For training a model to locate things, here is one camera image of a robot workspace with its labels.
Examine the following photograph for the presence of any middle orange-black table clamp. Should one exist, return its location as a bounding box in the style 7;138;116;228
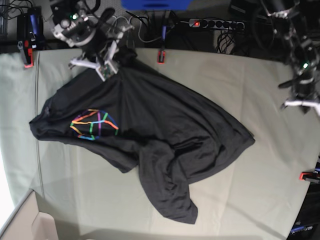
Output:
157;50;166;64

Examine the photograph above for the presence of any beige bin at corner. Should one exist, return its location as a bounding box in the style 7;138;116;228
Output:
0;189;59;240

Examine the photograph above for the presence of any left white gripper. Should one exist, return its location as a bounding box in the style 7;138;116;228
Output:
281;86;320;115

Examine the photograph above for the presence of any blue box at top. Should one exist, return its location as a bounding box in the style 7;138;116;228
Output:
121;0;192;11

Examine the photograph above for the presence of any black power strip red switch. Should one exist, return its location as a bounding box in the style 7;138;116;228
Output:
188;18;246;31

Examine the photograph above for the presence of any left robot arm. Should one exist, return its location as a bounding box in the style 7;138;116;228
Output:
261;0;320;115

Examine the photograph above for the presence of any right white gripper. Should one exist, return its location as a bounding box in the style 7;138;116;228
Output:
69;24;134;82

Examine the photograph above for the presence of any right orange-black table clamp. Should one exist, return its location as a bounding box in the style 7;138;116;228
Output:
299;171;320;184

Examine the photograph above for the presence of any orange-black table clamp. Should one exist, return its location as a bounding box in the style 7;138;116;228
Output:
157;50;166;64
17;40;34;68
299;171;320;184

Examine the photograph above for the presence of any white cable on floor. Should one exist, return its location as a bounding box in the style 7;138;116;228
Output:
109;16;161;48

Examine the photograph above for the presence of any black t-shirt with colourful print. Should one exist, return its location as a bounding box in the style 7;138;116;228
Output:
29;47;255;224

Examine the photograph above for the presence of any left orange-black table clamp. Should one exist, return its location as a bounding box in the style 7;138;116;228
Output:
17;40;34;68

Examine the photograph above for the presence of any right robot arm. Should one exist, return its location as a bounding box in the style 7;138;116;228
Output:
50;0;137;81

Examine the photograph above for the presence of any grey-green table cloth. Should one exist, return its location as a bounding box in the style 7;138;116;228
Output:
0;48;320;240

